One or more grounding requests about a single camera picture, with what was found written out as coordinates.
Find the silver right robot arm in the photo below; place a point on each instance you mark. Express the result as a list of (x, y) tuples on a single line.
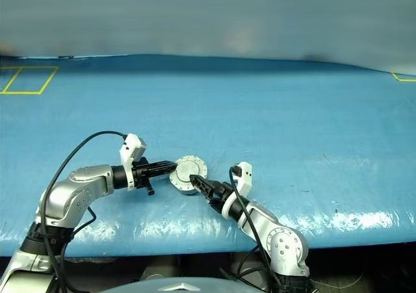
[(282, 244)]

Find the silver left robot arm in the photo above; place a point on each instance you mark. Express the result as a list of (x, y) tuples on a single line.
[(84, 182)]

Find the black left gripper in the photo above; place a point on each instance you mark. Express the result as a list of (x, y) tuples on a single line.
[(139, 173)]

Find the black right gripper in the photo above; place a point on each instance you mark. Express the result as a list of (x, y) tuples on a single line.
[(221, 194)]

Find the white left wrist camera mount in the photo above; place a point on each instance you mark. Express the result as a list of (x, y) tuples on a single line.
[(133, 143)]

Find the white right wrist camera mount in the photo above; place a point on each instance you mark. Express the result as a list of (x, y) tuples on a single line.
[(245, 176)]

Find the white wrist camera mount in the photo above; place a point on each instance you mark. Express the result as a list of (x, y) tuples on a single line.
[(245, 176), (133, 143)]

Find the grey robot torso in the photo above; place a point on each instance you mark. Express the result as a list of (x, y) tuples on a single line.
[(182, 286)]

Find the blue plastic table cover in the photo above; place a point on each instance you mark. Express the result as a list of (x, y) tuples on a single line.
[(292, 127)]

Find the grey rounded shape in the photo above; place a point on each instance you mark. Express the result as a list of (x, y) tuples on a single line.
[(154, 272), (250, 270)]

